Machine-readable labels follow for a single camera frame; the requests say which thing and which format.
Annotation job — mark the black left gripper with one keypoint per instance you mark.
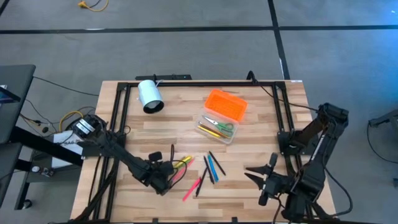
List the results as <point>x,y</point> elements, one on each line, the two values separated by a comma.
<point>160,177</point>

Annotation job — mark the black floor stand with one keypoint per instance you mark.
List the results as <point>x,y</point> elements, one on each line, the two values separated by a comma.
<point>388,118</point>

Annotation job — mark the orange pencil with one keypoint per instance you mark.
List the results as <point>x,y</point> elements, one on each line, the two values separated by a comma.
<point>211,128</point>

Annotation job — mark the white paper sheet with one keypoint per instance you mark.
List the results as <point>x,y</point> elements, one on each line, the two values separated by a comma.
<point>66,137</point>

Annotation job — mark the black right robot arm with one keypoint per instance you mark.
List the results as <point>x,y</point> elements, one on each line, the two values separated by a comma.
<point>311,180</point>

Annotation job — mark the black pen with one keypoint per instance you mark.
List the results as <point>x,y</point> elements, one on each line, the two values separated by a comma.
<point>209,170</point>
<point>201,182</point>
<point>217,163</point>

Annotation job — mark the pink pencil with blue cap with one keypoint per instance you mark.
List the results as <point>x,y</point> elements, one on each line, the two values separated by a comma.
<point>188,165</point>

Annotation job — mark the laptop with blue screen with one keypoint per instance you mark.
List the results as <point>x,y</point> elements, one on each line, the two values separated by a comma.
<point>7,96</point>

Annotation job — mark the pink highlighter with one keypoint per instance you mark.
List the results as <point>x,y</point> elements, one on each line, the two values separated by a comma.
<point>192,189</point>

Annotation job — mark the black bar at table edge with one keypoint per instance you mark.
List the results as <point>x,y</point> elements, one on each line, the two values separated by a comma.
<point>168,77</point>

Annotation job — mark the yellow highlighter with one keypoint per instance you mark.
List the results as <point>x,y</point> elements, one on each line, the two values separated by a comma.
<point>185,161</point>

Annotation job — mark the black metal table frame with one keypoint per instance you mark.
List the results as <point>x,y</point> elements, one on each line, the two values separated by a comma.
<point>202,84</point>

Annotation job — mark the yellow pencil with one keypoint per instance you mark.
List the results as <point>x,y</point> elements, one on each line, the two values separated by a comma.
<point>208,131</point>

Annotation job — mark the clear box with orange lid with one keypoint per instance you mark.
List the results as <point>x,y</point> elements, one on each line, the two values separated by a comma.
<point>227,105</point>

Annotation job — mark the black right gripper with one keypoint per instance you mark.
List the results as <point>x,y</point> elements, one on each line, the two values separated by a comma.
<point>278,185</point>

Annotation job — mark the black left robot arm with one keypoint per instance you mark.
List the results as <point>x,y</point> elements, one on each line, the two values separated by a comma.
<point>124,155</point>

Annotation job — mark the dark grey desk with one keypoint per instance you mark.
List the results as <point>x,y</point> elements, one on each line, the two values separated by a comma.
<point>15,93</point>

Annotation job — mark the blue pen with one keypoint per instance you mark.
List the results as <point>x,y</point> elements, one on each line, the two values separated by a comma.
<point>213,168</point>

